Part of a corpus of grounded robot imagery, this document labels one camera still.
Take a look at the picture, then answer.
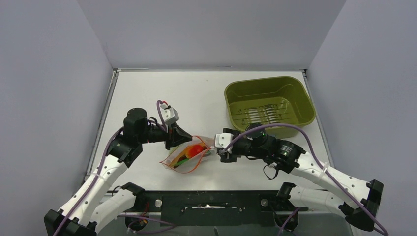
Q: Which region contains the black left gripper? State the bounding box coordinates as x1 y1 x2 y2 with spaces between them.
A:
138 121 192 150

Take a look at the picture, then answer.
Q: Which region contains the clear zip top bag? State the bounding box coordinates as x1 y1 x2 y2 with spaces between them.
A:
159 135 215 174

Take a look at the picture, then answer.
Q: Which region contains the green toy chili pepper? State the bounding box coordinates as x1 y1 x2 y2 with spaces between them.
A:
173 148 210 168

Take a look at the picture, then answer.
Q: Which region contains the olive green plastic tub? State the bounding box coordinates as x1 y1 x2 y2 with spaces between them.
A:
224 76 316 131

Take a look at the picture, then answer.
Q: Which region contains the small red toy piece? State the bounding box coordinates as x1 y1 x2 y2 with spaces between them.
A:
188 144 206 158

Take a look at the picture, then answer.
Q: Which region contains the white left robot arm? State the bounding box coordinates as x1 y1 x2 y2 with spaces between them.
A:
44 103 192 236

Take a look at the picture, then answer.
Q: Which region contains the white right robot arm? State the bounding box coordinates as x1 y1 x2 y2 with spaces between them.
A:
214 123 388 236

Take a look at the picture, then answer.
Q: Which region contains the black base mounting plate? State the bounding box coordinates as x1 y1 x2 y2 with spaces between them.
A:
128 190 295 227

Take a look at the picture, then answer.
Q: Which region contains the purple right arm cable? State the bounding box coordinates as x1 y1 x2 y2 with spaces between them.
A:
217 123 390 236

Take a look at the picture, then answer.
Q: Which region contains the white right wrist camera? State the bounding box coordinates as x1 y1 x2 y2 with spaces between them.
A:
214 133 233 153

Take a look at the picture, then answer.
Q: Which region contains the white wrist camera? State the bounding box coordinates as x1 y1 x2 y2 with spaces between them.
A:
214 133 233 153
158 103 179 126

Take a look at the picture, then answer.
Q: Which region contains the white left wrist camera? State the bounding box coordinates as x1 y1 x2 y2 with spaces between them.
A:
158 103 179 126

